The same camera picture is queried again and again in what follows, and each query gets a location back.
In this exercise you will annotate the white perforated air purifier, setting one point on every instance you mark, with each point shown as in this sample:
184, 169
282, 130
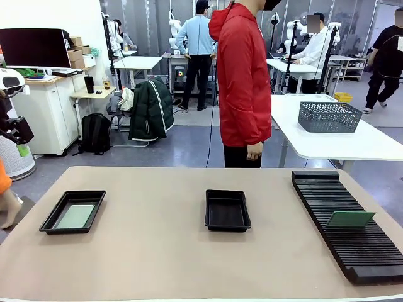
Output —
12, 165

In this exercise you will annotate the green perforated circuit board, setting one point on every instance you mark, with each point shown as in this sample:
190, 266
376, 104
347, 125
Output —
75, 217
349, 219

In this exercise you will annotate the white lab robot arm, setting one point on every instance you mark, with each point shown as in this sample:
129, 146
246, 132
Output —
174, 28
336, 34
297, 25

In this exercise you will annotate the large white table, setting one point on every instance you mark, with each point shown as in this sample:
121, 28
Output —
315, 141

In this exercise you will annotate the dark grey floor mat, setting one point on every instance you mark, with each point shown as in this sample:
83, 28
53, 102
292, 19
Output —
26, 204

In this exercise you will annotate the yellow plastic bin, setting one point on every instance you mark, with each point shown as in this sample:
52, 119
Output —
343, 97

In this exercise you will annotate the person's right hand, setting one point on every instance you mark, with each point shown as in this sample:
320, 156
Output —
254, 152

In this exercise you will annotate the black computer monitor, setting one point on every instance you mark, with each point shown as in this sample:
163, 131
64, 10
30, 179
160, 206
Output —
34, 47

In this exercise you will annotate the white storage box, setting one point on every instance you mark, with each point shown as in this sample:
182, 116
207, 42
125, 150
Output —
89, 60

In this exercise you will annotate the black slotted board rack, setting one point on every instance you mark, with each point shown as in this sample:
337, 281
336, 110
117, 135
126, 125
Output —
330, 195

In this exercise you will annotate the grey chair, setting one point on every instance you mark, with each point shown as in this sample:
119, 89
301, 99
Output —
112, 105

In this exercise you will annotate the brown cardboard box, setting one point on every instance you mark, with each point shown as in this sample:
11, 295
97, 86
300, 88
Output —
77, 64
75, 55
86, 49
75, 41

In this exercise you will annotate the orange cloth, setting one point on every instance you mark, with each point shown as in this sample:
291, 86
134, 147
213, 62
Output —
3, 181

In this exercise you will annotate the black backpack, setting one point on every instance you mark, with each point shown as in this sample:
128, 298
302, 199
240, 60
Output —
96, 132

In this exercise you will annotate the black ESD tray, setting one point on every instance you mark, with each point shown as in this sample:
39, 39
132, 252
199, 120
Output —
226, 214
85, 196

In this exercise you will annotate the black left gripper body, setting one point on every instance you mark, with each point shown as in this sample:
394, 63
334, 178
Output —
3, 110

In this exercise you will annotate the beige mannequin foot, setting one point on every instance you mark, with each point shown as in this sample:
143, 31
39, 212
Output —
11, 210

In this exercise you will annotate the blue bowl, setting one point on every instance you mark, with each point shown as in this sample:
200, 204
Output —
36, 76

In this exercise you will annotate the grey door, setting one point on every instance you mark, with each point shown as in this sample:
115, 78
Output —
382, 15

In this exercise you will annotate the green cloth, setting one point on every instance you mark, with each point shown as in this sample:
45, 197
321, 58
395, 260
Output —
26, 71

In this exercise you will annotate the red-sleeved right forearm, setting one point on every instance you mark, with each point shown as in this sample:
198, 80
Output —
259, 126

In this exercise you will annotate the person in red jacket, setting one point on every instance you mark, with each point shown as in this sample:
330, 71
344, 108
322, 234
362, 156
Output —
242, 78

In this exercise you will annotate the grey workbench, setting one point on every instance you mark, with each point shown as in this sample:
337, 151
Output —
171, 56

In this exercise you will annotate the grey plastic mesh basket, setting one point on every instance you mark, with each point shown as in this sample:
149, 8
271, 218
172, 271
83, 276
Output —
327, 119

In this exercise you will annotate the amber drink bottle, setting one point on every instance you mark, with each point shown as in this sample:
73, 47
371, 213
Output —
106, 84

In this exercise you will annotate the small wood-top desk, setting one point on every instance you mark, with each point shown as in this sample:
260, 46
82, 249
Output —
85, 95

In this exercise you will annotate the black keyboard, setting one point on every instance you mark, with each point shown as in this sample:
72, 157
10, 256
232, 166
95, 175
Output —
67, 73

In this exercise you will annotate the person in black clothes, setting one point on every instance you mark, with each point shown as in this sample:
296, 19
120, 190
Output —
385, 56

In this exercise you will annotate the teal cloth bundle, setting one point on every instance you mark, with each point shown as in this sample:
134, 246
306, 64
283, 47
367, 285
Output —
95, 50

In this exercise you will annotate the low storage shelf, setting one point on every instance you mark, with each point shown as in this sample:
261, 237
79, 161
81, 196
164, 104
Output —
354, 64

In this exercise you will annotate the person in white and grey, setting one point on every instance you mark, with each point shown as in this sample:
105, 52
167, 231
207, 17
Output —
117, 31

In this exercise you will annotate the white cloth bag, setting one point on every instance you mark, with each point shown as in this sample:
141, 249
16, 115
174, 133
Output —
126, 99

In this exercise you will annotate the dark green puffer jacket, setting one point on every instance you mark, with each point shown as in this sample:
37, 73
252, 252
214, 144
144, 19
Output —
148, 110

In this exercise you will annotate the person in light blue shirt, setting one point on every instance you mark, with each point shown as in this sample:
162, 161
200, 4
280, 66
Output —
198, 37

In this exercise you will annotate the black tumbler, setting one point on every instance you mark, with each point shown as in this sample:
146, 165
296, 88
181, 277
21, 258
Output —
89, 85

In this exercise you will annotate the black computer tower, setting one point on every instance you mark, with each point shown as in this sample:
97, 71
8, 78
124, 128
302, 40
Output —
180, 78

